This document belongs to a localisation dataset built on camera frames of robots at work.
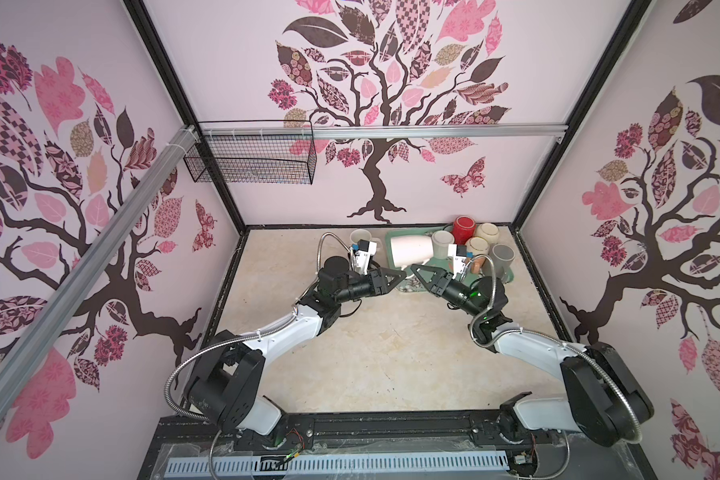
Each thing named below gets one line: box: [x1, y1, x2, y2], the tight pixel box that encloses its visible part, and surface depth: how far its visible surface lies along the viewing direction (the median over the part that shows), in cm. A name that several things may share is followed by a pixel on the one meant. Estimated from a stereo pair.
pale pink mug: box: [390, 235, 434, 271], surface depth 74 cm
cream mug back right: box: [476, 222, 500, 244], surface depth 109 cm
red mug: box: [452, 215, 476, 245], surface depth 112 cm
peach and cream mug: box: [465, 236, 490, 265], surface depth 103 cm
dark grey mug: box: [490, 243, 516, 283], surface depth 100 cm
